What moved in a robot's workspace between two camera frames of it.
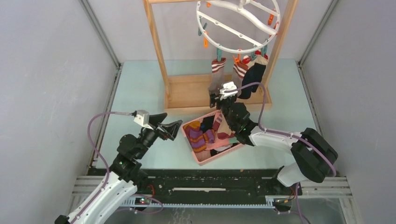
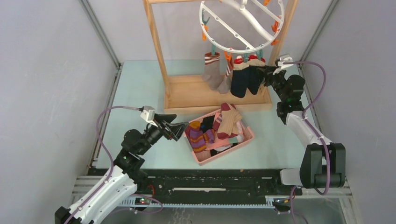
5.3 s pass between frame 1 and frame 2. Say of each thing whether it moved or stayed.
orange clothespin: moved
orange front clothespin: moved
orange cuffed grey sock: moved
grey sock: moved
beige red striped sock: stayed
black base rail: stayed
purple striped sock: stayed
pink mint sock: stayed
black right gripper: moved
